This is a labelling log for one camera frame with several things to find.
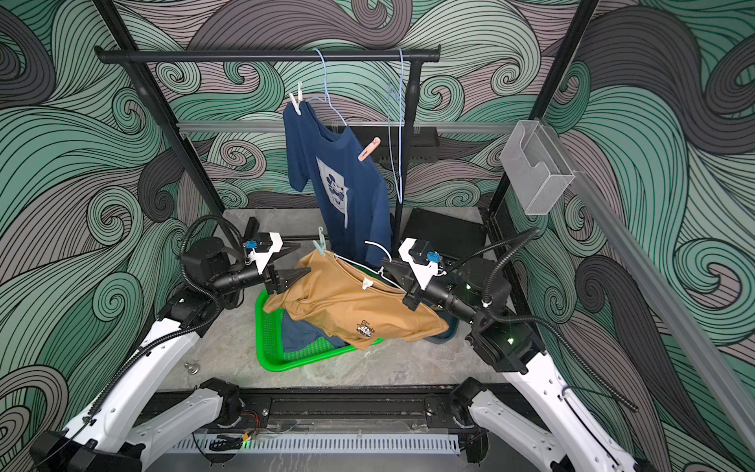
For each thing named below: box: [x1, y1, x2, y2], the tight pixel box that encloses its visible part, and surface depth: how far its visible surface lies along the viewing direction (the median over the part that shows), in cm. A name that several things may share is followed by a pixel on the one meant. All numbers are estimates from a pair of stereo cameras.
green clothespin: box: [311, 226, 327, 257], surface depth 72 cm
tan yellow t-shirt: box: [262, 249, 451, 351], surface depth 73 cm
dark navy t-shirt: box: [283, 102, 393, 267], surface depth 74 cm
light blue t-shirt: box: [281, 308, 351, 354], surface depth 86 cm
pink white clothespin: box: [357, 135, 382, 163], surface depth 60 cm
